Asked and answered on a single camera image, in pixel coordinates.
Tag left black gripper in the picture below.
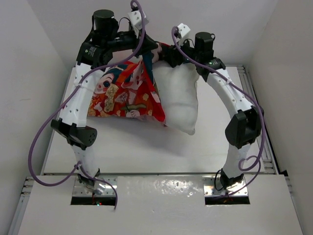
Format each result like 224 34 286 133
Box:
105 26 157 58

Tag white pillow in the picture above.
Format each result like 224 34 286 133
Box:
153 61 200 135

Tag pink patterned pillowcase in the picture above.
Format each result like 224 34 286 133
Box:
88 43 169 124

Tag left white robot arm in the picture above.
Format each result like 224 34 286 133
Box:
51 7 156 188

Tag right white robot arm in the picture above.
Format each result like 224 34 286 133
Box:
162 26 265 190

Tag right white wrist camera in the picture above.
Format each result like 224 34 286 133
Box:
176 23 191 40

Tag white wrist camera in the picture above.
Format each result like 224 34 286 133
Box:
128 10 149 30
176 23 191 40

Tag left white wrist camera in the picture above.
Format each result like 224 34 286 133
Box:
128 10 149 30

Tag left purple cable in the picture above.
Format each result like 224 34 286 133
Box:
28 0 147 211

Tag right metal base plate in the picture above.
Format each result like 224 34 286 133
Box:
202 174 248 197

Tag metal base plate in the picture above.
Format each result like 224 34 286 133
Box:
202 174 248 197
72 175 117 198

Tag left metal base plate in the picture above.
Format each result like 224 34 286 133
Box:
72 175 117 198

